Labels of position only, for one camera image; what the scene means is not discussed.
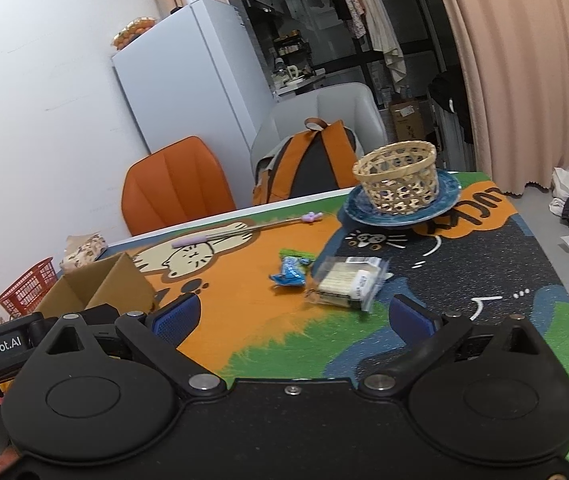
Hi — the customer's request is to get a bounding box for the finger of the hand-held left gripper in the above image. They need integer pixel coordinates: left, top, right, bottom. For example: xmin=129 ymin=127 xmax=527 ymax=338
xmin=29 ymin=304 xmax=118 ymax=343

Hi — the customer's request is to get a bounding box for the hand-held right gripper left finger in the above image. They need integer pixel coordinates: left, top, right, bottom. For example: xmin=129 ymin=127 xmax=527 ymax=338
xmin=44 ymin=292 xmax=228 ymax=401

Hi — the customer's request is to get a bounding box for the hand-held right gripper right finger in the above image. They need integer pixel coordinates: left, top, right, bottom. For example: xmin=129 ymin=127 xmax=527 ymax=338
xmin=357 ymin=293 xmax=546 ymax=401

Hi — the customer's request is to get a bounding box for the cardboard box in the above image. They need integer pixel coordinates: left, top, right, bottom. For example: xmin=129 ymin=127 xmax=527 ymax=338
xmin=37 ymin=252 xmax=160 ymax=319

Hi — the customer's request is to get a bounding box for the clear white cracker packet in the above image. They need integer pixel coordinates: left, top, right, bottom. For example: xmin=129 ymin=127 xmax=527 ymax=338
xmin=306 ymin=255 xmax=393 ymax=313

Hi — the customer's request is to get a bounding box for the printed tissue pack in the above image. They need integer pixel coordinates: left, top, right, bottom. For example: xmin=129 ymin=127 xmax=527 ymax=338
xmin=59 ymin=232 xmax=108 ymax=269

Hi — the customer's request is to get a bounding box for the red plastic basket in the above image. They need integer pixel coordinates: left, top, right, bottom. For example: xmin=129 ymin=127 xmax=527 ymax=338
xmin=0 ymin=257 xmax=59 ymax=319

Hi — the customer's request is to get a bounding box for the small blue snack packet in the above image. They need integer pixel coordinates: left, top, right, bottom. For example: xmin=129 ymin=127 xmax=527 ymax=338
xmin=269 ymin=254 xmax=315 ymax=287

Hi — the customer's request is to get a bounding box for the blue ceramic plate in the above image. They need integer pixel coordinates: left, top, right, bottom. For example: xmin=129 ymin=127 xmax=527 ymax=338
xmin=339 ymin=170 xmax=461 ymax=229

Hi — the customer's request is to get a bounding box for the orange chair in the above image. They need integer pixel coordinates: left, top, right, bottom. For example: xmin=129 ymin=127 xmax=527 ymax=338
xmin=121 ymin=136 xmax=238 ymax=237

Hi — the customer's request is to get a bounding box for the woven bamboo basket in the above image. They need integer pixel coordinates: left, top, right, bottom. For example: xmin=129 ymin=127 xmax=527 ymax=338
xmin=353 ymin=140 xmax=439 ymax=216

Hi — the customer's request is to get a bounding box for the small green snack packet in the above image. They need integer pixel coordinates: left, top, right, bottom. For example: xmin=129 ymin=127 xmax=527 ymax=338
xmin=278 ymin=246 xmax=318 ymax=264

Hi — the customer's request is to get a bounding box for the orange and black backpack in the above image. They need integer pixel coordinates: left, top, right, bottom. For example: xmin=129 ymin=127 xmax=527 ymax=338
xmin=252 ymin=117 xmax=365 ymax=206

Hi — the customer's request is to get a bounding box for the brown cardboard carton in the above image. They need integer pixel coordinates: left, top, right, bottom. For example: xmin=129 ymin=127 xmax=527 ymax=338
xmin=389 ymin=100 xmax=428 ymax=144

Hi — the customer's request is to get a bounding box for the white armchair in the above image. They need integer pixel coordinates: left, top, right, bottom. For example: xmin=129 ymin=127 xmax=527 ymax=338
xmin=250 ymin=82 xmax=388 ymax=186

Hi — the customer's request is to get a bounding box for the black garment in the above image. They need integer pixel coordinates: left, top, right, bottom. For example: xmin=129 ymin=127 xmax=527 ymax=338
xmin=427 ymin=70 xmax=473 ymax=117

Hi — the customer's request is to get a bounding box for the white refrigerator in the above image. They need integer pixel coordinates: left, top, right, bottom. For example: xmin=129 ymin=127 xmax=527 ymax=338
xmin=111 ymin=0 xmax=278 ymax=156

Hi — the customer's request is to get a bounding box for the bag of oranges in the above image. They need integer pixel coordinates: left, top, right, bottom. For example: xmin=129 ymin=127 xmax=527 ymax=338
xmin=111 ymin=16 xmax=158 ymax=51

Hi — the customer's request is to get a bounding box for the dark kitchen shelf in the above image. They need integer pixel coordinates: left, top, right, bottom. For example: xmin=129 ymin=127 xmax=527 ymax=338
xmin=269 ymin=30 xmax=316 ymax=92

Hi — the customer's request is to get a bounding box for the white hanging garment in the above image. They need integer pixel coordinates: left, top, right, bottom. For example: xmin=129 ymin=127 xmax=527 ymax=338
xmin=349 ymin=0 xmax=405 ymax=81

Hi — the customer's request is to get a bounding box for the telescopic stick with purple handle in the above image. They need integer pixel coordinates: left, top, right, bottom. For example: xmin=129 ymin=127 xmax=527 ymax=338
xmin=172 ymin=212 xmax=323 ymax=247

